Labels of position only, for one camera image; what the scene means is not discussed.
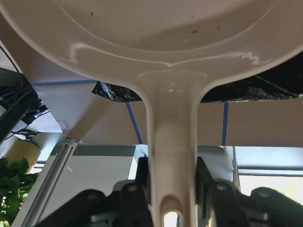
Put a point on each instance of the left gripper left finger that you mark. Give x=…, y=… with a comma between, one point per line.
x=126, y=206

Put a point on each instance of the aluminium frame post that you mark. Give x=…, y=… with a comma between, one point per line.
x=34, y=209

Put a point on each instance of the green plant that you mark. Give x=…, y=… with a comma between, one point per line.
x=15, y=185

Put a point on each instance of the beige plastic dustpan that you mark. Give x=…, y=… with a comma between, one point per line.
x=170, y=53

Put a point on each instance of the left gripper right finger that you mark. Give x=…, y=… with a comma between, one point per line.
x=220, y=204

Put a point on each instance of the pink bin with black bag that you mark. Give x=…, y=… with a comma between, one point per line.
x=282, y=82

